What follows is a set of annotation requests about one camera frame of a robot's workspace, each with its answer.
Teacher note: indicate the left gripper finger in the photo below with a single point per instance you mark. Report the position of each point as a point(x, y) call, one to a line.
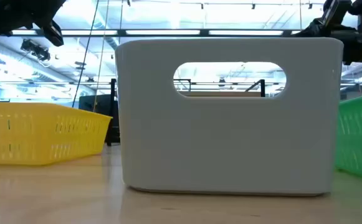
point(50, 9)

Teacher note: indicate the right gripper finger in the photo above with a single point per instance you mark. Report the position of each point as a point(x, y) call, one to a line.
point(317, 29)

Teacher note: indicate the yellow slotted plastic basket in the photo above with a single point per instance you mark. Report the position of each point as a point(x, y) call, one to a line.
point(28, 137)

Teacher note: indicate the grey plastic storage bin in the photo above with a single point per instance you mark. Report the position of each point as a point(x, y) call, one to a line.
point(230, 140)

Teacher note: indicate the wooden shelf with black legs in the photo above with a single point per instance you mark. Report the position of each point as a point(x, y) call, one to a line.
point(113, 90)

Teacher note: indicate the black cabinet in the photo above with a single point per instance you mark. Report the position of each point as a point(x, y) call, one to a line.
point(93, 102)

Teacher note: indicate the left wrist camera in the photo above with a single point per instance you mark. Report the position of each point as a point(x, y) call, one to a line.
point(54, 34)

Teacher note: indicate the black hanging camera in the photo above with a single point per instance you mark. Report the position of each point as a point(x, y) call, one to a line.
point(34, 49)

